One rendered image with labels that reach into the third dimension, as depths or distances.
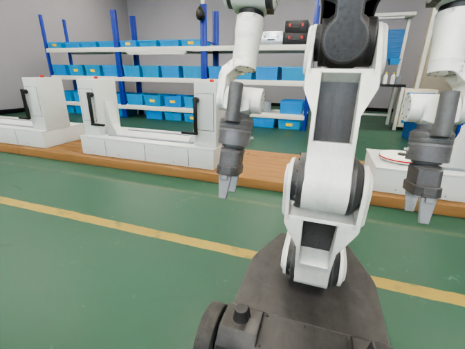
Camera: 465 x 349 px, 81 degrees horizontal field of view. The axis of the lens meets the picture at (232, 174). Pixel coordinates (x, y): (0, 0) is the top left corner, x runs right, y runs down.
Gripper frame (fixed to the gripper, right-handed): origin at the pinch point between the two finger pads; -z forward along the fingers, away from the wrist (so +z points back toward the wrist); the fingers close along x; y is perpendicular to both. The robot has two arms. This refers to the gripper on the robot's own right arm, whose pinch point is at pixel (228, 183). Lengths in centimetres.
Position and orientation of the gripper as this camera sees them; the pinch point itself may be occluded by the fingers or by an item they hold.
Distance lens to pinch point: 75.2
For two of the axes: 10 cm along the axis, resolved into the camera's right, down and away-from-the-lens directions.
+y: 9.7, 1.5, -1.9
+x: -2.1, 1.1, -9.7
